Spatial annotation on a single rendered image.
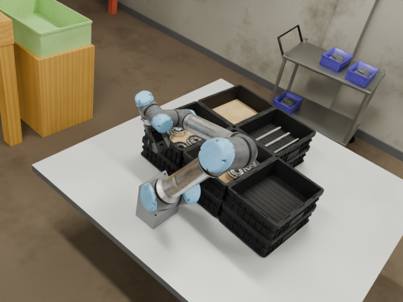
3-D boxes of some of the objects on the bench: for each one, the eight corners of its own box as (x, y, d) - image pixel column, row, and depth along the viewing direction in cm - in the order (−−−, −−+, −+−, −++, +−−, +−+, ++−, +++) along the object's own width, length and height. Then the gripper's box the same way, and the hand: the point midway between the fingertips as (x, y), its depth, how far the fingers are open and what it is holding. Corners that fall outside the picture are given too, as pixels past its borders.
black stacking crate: (262, 260, 196) (270, 244, 189) (216, 220, 210) (220, 203, 203) (310, 222, 221) (318, 205, 214) (265, 188, 236) (271, 172, 228)
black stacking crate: (174, 185, 225) (178, 168, 217) (138, 154, 239) (140, 137, 232) (225, 158, 250) (229, 142, 243) (189, 132, 264) (193, 115, 257)
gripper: (159, 106, 193) (168, 135, 210) (134, 118, 191) (146, 146, 208) (167, 119, 188) (175, 147, 205) (141, 130, 186) (152, 159, 203)
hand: (162, 149), depth 204 cm, fingers open, 5 cm apart
